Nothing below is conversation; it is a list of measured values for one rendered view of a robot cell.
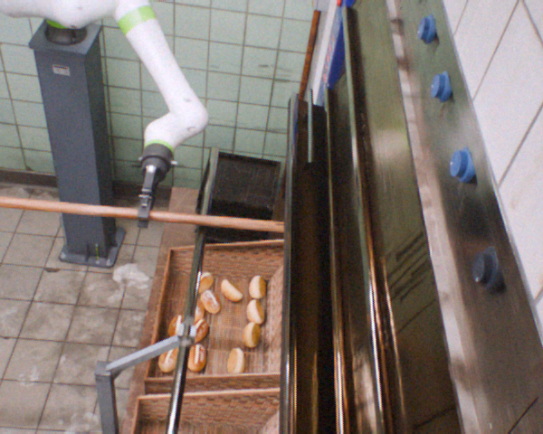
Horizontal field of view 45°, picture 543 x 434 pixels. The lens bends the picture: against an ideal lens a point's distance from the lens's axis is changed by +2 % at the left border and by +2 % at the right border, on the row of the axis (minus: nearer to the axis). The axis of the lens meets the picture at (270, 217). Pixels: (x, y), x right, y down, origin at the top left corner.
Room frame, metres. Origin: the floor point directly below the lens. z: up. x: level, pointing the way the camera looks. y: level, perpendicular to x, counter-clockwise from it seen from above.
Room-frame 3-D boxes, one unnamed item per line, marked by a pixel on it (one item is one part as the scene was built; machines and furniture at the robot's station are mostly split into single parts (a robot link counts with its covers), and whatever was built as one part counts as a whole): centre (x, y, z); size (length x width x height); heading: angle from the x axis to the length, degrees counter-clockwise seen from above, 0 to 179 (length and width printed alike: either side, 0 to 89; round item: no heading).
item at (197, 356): (1.16, 0.17, 0.62); 0.10 x 0.07 x 0.05; 5
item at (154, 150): (1.47, 0.38, 1.19); 0.12 x 0.06 x 0.09; 95
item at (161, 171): (1.40, 0.37, 1.19); 0.09 x 0.07 x 0.08; 5
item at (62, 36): (2.11, 0.86, 1.23); 0.26 x 0.15 x 0.06; 1
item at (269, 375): (1.27, 0.09, 0.72); 0.56 x 0.49 x 0.28; 5
